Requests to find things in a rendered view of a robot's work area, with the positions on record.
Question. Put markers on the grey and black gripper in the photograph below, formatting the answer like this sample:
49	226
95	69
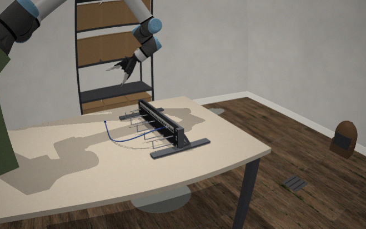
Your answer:
123	64

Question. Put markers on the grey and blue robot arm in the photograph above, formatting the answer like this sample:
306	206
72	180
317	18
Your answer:
24	17

